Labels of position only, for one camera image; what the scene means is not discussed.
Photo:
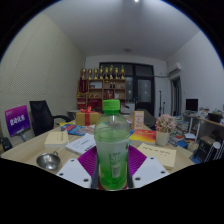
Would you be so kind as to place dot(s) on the large cream book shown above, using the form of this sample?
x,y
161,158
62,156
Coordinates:
x,y
158,155

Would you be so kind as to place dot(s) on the green drink bottle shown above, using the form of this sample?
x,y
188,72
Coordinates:
x,y
111,143

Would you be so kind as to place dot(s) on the blue colourful book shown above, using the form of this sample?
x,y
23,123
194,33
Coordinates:
x,y
76,129

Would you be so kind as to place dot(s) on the wooden shelf unit with trophies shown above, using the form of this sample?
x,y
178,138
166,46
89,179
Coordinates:
x,y
96,91

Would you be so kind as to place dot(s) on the orange book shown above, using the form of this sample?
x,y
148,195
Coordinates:
x,y
143,136

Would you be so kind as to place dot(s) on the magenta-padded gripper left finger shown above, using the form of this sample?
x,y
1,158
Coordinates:
x,y
87,161

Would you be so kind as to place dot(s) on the white book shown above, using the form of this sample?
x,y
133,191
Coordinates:
x,y
81,144

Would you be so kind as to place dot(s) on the black office chair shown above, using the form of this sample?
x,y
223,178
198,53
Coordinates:
x,y
41,116

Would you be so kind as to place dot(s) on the yellow gift box red ribbon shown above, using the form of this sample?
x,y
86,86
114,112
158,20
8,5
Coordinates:
x,y
87,118

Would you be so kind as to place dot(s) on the orange standing card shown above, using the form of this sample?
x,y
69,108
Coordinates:
x,y
138,120

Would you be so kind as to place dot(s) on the wooden side desk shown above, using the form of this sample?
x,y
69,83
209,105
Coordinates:
x,y
210,122

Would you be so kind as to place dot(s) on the black framed glass door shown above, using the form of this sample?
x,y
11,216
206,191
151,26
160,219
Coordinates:
x,y
143,90

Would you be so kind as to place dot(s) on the white round stool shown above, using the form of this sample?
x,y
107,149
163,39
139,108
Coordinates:
x,y
215,146

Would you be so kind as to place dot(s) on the black bag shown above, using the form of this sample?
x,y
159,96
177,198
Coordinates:
x,y
6,144

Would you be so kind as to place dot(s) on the white air conditioner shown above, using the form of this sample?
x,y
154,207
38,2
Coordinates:
x,y
174,69

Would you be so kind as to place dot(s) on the small cream book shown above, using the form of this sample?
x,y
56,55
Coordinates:
x,y
56,139

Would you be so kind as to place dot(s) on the small metal cup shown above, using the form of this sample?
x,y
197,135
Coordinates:
x,y
48,161

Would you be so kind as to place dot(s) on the purple sign board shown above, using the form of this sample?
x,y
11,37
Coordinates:
x,y
17,120

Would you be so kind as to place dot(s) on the pink flowers in pot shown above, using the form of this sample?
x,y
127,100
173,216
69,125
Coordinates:
x,y
165,124

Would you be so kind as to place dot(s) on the black computer monitor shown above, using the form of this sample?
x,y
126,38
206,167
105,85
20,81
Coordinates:
x,y
191,104

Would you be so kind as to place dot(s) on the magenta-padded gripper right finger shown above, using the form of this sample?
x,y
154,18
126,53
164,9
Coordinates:
x,y
137,159

